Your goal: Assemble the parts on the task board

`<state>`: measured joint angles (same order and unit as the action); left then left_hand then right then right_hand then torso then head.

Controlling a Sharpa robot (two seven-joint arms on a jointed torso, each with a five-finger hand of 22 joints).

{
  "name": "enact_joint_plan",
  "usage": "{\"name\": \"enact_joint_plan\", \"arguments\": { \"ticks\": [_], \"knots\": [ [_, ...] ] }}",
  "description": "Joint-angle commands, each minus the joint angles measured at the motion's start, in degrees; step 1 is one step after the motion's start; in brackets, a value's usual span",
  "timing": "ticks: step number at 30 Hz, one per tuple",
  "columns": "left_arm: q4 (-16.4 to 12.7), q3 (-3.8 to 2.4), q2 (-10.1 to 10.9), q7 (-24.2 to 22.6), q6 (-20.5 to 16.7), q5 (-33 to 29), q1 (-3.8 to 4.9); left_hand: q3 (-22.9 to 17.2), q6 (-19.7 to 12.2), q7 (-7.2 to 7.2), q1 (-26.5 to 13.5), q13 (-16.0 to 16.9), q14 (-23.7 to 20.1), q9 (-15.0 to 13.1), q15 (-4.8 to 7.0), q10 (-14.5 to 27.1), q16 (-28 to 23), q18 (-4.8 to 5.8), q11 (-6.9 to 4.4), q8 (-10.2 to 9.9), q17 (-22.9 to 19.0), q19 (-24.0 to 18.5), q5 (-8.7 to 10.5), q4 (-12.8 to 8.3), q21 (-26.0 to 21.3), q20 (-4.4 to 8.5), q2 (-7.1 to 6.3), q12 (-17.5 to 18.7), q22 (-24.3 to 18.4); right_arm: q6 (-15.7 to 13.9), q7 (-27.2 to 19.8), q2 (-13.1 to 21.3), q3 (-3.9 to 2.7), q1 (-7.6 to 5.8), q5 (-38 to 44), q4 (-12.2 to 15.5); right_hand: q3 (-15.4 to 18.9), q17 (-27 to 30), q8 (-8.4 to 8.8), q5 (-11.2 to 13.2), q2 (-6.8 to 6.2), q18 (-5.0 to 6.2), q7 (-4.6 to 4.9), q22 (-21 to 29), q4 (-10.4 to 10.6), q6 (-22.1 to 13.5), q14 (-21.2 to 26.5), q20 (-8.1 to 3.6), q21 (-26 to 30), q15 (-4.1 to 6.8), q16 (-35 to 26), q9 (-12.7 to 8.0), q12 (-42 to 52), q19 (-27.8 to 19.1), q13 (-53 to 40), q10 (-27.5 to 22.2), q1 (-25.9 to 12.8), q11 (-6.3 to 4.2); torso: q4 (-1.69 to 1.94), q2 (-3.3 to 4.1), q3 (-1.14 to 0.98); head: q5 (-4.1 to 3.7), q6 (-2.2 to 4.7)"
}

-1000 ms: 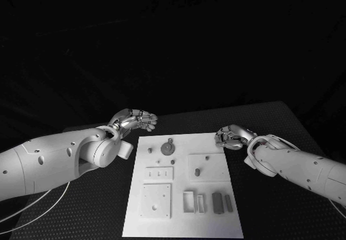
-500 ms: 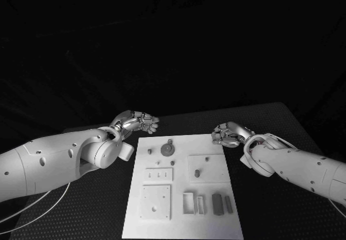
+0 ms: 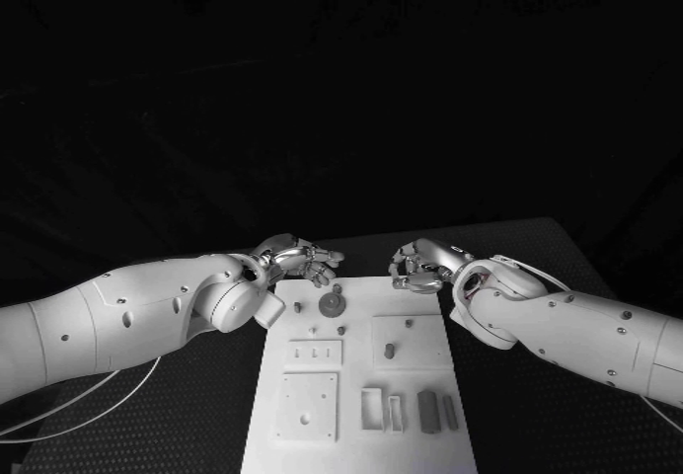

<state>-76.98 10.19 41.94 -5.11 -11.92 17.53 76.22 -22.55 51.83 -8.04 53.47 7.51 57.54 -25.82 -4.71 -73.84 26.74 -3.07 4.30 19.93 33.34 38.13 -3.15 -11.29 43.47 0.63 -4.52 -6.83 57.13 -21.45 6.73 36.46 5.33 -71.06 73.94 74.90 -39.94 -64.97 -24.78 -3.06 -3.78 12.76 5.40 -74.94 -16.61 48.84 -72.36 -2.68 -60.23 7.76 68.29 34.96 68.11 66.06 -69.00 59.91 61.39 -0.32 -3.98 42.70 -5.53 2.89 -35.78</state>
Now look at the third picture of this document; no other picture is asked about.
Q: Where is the white task board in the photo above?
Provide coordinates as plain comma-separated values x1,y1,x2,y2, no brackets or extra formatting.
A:
239,276,479,474

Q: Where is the thick long grey cylinder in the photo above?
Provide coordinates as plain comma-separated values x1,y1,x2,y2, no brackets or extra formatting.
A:
414,389,439,435

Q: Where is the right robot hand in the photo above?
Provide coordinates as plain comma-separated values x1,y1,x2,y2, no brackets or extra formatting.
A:
387,237,476,295

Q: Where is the thin long grey cylinder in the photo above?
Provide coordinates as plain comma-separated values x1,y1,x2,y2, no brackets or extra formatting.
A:
440,395,460,432

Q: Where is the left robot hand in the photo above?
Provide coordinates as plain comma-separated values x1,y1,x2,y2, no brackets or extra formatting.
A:
249,232,345,289

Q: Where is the grey gear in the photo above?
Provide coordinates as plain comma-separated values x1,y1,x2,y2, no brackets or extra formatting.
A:
316,291,347,319

